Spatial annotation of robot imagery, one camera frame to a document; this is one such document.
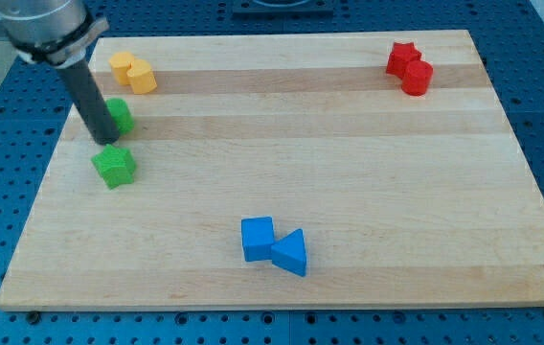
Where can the yellow pentagon block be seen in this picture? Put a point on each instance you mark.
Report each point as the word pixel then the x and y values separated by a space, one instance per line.
pixel 120 63

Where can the blue triangle block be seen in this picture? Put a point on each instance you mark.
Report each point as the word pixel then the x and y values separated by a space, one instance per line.
pixel 289 253

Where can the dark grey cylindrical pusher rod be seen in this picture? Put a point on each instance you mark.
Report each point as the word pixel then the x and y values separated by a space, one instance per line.
pixel 89 102

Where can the blue cube block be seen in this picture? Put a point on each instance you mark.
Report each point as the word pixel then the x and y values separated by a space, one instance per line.
pixel 257 238

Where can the green star block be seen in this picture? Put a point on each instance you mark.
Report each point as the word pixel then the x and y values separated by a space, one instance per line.
pixel 116 166

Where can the yellow cylinder block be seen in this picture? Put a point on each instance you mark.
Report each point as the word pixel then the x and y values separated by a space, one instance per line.
pixel 141 77

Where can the green cylinder block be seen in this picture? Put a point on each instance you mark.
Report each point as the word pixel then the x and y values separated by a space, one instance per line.
pixel 121 114

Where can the red star block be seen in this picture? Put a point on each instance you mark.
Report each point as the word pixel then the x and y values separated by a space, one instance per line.
pixel 401 55

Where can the wooden board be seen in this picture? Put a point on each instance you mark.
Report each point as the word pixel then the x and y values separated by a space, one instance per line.
pixel 406 202

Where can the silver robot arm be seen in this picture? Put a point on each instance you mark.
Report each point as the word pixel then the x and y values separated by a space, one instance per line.
pixel 56 32

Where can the red cylinder block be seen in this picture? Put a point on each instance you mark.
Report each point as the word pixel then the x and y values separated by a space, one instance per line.
pixel 417 77

